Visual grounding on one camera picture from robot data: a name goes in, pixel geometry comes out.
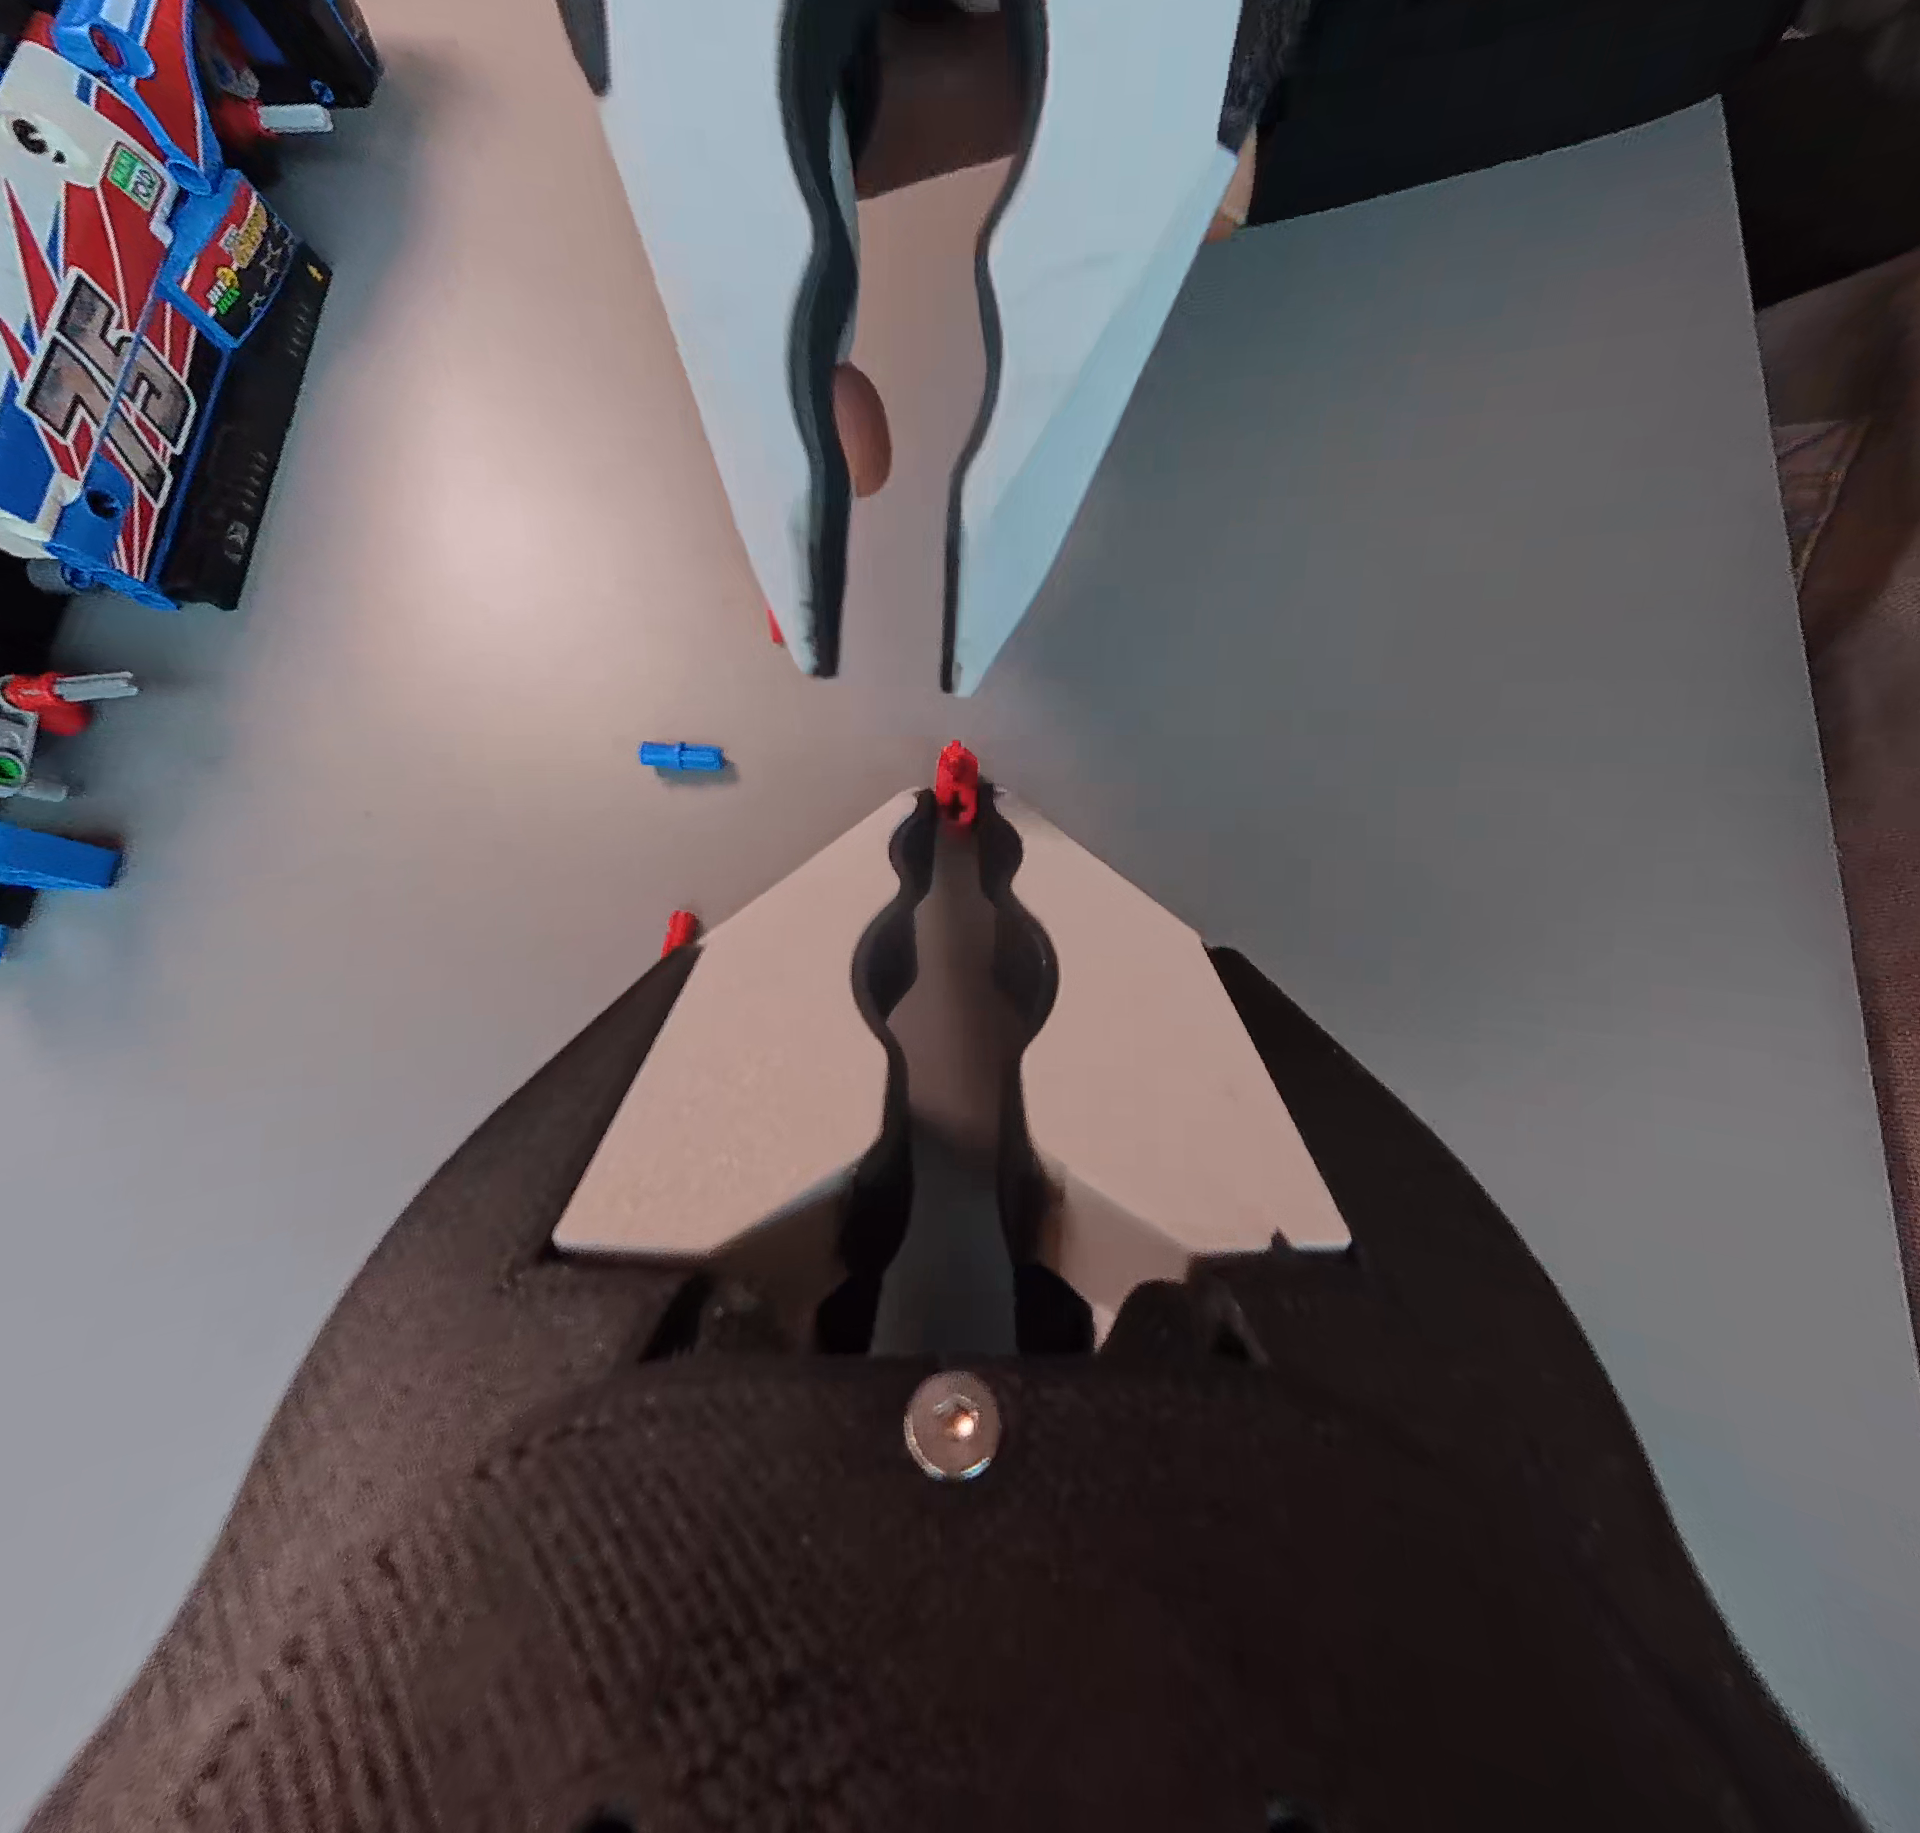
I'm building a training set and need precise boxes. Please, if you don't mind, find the dark cloth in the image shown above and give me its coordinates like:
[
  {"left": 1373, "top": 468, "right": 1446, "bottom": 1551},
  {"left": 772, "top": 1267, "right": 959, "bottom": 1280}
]
[{"left": 1246, "top": 0, "right": 1920, "bottom": 314}]

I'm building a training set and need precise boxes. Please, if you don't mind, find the blue brick toy race car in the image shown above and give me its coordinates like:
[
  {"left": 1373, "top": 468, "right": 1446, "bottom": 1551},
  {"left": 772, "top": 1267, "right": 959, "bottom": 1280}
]
[{"left": 0, "top": 0, "right": 383, "bottom": 616}]

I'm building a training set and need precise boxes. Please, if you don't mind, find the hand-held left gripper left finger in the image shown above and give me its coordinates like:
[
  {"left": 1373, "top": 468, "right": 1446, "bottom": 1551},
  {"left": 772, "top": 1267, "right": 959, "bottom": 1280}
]
[{"left": 553, "top": 789, "right": 923, "bottom": 1259}]

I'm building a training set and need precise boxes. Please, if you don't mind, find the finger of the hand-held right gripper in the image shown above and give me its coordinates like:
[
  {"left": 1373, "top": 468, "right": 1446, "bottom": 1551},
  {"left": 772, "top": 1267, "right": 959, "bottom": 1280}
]
[
  {"left": 944, "top": 0, "right": 1262, "bottom": 700},
  {"left": 600, "top": 0, "right": 863, "bottom": 682}
]

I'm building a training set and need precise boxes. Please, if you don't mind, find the grey axle with red connector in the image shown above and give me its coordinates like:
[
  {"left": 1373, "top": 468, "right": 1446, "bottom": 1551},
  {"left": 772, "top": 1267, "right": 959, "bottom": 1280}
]
[{"left": 0, "top": 670, "right": 140, "bottom": 739}]

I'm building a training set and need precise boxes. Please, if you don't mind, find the blue brick beam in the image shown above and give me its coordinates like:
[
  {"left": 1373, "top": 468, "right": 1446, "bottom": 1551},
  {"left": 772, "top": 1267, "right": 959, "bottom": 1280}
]
[{"left": 0, "top": 820, "right": 124, "bottom": 895}]

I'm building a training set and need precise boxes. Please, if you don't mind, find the person's right hand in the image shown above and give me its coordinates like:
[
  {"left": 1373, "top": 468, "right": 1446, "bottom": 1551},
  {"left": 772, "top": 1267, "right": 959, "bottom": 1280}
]
[{"left": 831, "top": 363, "right": 896, "bottom": 499}]

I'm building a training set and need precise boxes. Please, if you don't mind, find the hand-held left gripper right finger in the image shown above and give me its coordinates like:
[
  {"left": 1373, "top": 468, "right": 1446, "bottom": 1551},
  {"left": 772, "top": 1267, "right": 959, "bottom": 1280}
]
[{"left": 975, "top": 795, "right": 1352, "bottom": 1343}]

